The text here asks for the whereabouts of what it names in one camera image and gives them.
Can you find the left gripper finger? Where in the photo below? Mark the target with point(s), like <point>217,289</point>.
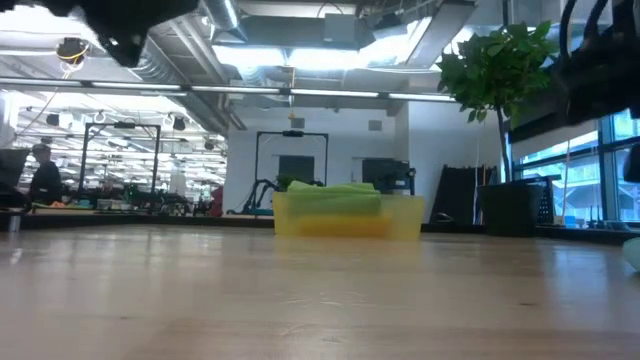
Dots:
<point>125,45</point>

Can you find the blue microfiber towel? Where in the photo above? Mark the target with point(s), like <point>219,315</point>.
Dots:
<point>632,255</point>

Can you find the yellow translucent plastic bin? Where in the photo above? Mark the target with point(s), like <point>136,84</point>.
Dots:
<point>405,220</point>

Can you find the green microfiber towel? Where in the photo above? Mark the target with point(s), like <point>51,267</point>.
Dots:
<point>330,200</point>

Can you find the background black robot arm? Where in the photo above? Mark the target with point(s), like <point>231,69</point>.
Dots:
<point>255,195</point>

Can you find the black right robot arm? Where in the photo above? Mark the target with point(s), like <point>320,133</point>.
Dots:
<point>600,85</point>

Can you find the round black ceiling fixture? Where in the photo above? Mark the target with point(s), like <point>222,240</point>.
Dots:
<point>72,50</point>

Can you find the black equipment rack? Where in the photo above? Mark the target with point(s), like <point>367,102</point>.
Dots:
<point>547,200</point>

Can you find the long ceiling light strip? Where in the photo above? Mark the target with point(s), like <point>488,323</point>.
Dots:
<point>240,90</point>

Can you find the black plant pot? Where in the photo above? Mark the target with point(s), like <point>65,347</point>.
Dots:
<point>510,210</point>

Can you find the person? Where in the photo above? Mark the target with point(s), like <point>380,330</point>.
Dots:
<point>46,180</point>

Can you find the dark computer monitor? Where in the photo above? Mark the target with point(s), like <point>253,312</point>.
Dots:
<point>12,167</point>

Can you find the green leafy plant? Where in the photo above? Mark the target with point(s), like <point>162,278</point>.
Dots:
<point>500,65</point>

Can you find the black leaning panel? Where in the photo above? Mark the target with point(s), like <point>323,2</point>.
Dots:
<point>460,195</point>

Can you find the small background potted plant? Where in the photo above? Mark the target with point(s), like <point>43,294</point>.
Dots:
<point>284,181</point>

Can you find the grey ceiling ventilation unit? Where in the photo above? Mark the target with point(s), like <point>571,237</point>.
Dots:
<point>347,30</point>

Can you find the black robot station frame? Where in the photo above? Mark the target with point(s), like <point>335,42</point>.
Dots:
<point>122,125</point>
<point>292,133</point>

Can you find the silver ceiling duct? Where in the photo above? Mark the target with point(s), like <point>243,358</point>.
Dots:
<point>222,12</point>

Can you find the black aluminium table frame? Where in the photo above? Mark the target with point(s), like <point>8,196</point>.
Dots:
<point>150,220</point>

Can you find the black wall screen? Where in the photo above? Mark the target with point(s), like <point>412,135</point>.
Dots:
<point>387,172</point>

